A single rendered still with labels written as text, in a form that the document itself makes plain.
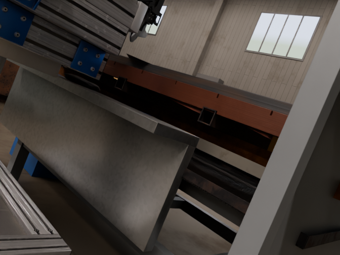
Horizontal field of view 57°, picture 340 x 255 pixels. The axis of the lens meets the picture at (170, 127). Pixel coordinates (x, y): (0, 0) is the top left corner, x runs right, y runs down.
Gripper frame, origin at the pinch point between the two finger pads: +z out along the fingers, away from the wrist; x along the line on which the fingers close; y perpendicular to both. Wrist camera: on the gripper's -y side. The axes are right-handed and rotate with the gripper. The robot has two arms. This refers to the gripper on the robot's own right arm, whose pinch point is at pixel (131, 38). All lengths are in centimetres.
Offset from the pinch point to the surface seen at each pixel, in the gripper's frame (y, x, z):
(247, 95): 5, -52, 7
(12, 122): 2, 66, 59
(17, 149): 11, 68, 74
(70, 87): -16.8, 0.2, 26.0
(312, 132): -34, -84, 14
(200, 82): 6.2, -34.1, 7.0
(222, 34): 702, 453, -239
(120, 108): -18.3, -29.1, 24.5
